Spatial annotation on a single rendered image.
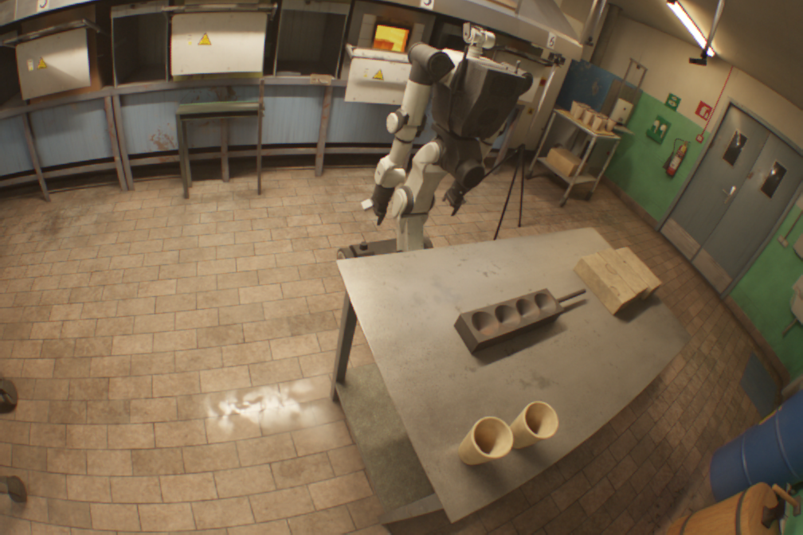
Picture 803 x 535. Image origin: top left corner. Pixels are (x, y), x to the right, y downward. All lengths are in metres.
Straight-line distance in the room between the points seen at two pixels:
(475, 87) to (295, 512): 1.72
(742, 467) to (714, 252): 3.00
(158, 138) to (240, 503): 2.39
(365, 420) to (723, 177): 4.61
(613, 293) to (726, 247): 3.79
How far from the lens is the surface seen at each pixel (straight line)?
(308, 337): 1.79
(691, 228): 5.01
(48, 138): 3.17
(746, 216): 4.85
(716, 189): 4.90
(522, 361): 0.90
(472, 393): 0.79
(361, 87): 2.55
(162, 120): 2.76
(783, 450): 2.60
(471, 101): 1.23
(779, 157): 4.83
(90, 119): 2.93
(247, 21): 2.34
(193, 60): 2.40
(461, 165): 1.34
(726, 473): 2.80
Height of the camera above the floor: 1.50
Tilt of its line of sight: 37 degrees down
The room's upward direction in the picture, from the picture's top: 16 degrees clockwise
